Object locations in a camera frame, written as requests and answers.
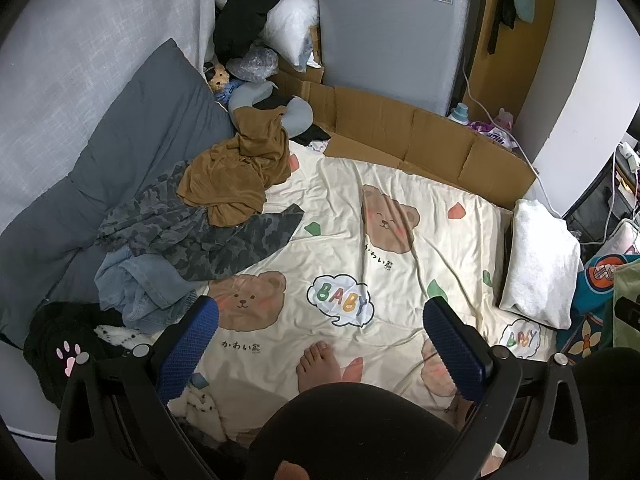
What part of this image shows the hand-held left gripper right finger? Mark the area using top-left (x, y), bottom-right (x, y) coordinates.
top-left (422, 297), bottom-right (596, 480)

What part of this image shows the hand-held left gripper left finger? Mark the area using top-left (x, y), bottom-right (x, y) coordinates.
top-left (55, 295), bottom-right (221, 480)

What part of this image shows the brown printed t-shirt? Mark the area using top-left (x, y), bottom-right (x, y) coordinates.
top-left (177, 107), bottom-right (293, 228)

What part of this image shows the light green cloth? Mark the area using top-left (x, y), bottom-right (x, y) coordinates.
top-left (602, 265), bottom-right (640, 351)

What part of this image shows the teal patterned blanket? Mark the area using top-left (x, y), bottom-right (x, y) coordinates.
top-left (555, 255), bottom-right (640, 361)

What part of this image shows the white fluffy spotted cloth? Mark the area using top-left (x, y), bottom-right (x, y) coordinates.
top-left (94, 324), bottom-right (166, 352)

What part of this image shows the pale pink bag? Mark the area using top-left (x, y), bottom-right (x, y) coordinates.
top-left (607, 222), bottom-right (640, 256)

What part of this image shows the person's leg in black trousers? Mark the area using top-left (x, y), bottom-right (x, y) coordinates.
top-left (575, 347), bottom-right (640, 480)
top-left (245, 385), bottom-right (461, 480)

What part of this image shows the blue denim garment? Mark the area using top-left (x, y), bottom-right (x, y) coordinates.
top-left (94, 250), bottom-right (201, 336)

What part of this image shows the folded white sweatshirt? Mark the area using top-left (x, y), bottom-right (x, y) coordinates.
top-left (499, 199), bottom-right (582, 331)

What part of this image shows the grey camouflage garment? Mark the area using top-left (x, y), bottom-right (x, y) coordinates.
top-left (95, 160), bottom-right (306, 283)

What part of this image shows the person's bare foot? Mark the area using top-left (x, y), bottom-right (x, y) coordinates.
top-left (296, 341), bottom-right (351, 396)

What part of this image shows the black paw print garment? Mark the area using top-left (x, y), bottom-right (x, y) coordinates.
top-left (22, 301), bottom-right (126, 406)

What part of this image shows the cream bear print blanket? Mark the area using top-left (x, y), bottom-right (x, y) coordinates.
top-left (167, 152), bottom-right (558, 446)

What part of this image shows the white power strip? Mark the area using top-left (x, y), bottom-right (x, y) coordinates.
top-left (617, 142), bottom-right (640, 171)

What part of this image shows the brown cardboard sheet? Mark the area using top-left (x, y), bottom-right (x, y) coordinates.
top-left (272, 65), bottom-right (538, 211)

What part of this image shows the black cloth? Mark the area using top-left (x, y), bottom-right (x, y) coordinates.
top-left (255, 92), bottom-right (331, 146)

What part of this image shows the grey neck pillow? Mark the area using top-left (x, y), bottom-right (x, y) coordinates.
top-left (227, 82), bottom-right (313, 138)

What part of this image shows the small teddy bear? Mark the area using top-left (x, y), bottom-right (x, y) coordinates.
top-left (202, 61), bottom-right (233, 93)

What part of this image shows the brown wooden door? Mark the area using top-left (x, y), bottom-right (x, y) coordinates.
top-left (465, 0), bottom-right (561, 111)

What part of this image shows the clear plastic bag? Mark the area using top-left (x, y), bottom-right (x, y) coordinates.
top-left (227, 45), bottom-right (278, 83)

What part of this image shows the white curtain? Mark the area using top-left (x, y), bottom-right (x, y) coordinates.
top-left (0, 0), bottom-right (216, 231)

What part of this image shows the black jacket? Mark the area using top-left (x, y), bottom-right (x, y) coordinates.
top-left (214, 0), bottom-right (301, 63)

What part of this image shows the black hanging garment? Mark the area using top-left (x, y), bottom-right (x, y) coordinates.
top-left (487, 0), bottom-right (518, 56)

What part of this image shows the white power cable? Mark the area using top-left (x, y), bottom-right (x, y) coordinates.
top-left (460, 62), bottom-right (563, 218)

